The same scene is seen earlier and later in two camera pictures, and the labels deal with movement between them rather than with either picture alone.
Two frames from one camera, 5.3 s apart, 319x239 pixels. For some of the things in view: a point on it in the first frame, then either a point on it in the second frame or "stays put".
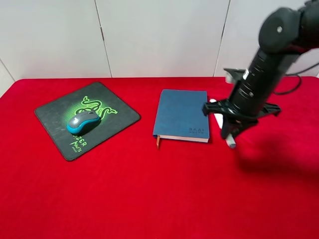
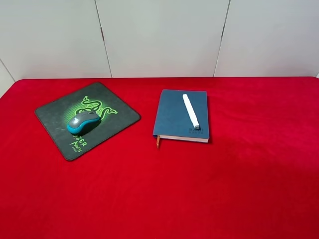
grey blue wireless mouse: x=83 y=123 stays put
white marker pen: x=230 y=139 to x=192 y=114
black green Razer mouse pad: x=115 y=115 stays put
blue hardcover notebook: x=180 y=115 stays put
